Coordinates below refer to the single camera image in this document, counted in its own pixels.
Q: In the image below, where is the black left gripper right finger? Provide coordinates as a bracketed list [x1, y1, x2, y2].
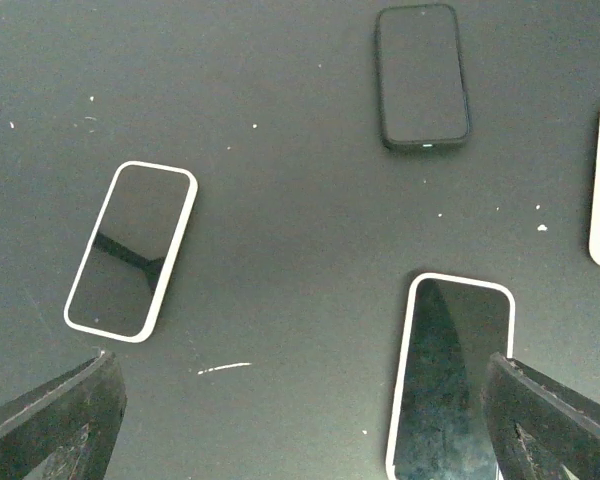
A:
[482, 353, 600, 479]

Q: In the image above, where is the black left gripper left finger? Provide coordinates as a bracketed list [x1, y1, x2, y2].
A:
[0, 351, 127, 479]

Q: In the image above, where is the phone in cream case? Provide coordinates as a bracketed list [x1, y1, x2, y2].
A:
[63, 161, 198, 343]

